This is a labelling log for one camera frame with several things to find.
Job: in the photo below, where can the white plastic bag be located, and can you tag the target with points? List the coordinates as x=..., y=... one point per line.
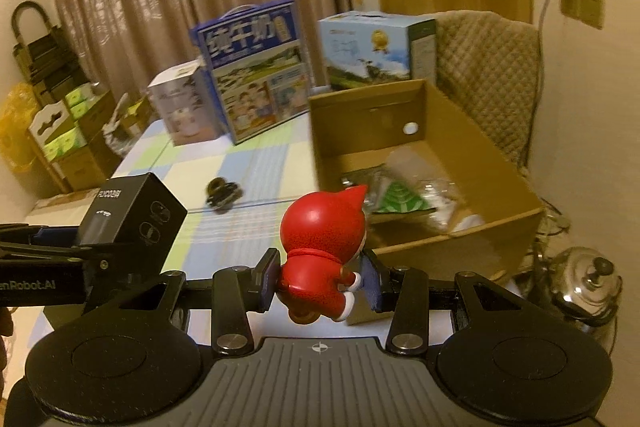
x=116, y=127

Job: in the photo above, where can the white appliance box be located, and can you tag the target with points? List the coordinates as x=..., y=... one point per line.
x=187, y=107

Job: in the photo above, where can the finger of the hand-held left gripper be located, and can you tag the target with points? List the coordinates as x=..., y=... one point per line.
x=50, y=234
x=75, y=254

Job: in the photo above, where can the flat cardboard box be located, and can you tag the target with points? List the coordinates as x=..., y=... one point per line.
x=65, y=204

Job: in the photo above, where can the clear plastic package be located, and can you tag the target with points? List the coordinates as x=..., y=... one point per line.
x=430, y=177

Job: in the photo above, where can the stainless steel kettle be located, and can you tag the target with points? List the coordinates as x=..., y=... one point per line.
x=585, y=287

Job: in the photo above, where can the stack of brown cardboard boxes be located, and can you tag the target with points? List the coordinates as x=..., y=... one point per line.
x=95, y=147

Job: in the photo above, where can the brown cardboard box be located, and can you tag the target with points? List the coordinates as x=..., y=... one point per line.
x=500, y=187

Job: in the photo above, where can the blue cartoon print carton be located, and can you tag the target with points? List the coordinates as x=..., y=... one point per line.
x=255, y=77

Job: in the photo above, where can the red cartoon figurine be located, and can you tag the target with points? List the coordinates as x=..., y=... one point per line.
x=315, y=232

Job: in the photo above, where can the small black round object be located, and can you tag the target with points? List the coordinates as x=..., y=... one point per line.
x=223, y=193

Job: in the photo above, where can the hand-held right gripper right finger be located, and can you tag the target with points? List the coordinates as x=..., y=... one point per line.
x=374, y=282

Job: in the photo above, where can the wall socket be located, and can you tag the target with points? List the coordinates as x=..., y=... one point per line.
x=582, y=7

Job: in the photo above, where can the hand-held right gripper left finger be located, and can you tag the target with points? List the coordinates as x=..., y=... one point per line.
x=270, y=279

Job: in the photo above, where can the black product box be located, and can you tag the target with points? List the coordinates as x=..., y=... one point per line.
x=135, y=217

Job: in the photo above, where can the silver green leaf foil bag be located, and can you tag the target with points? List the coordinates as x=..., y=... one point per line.
x=400, y=199

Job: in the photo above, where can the yellow plastic bag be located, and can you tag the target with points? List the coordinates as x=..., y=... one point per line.
x=15, y=127

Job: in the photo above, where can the quilted chair cover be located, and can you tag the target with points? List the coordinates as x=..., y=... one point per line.
x=495, y=77

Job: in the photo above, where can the light blue milk carton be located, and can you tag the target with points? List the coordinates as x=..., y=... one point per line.
x=370, y=52

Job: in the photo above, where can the stack of dark boxes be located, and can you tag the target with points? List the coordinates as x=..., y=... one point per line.
x=50, y=62

